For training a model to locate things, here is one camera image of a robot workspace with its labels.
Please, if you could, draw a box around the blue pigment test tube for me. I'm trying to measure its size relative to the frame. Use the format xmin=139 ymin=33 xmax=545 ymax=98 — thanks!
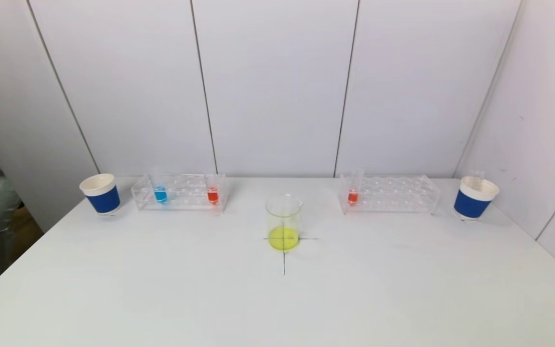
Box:
xmin=151 ymin=166 xmax=168 ymax=204

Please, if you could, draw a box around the clear glass beaker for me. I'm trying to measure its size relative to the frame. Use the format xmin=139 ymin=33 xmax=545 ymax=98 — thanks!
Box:
xmin=265 ymin=194 xmax=304 ymax=252

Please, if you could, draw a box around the red pigment test tube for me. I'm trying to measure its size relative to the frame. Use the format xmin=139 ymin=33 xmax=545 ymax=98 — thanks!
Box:
xmin=347 ymin=168 xmax=366 ymax=207
xmin=205 ymin=173 xmax=220 ymax=206

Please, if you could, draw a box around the clear acrylic test tube rack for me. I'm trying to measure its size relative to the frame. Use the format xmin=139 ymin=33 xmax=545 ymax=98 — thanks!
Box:
xmin=339 ymin=174 xmax=442 ymax=215
xmin=131 ymin=173 xmax=228 ymax=213

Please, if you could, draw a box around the blue sleeved paper cup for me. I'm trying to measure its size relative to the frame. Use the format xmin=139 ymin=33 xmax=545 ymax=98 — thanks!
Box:
xmin=453 ymin=176 xmax=500 ymax=221
xmin=79 ymin=173 xmax=121 ymax=215

